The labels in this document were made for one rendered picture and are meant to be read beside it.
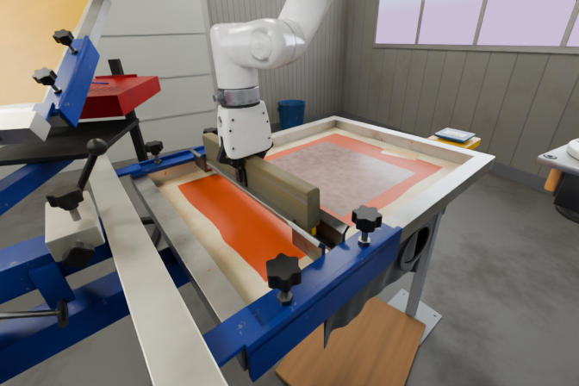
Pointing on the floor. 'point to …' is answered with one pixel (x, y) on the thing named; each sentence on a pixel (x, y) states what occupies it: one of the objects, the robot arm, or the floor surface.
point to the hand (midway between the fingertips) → (249, 172)
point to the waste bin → (290, 113)
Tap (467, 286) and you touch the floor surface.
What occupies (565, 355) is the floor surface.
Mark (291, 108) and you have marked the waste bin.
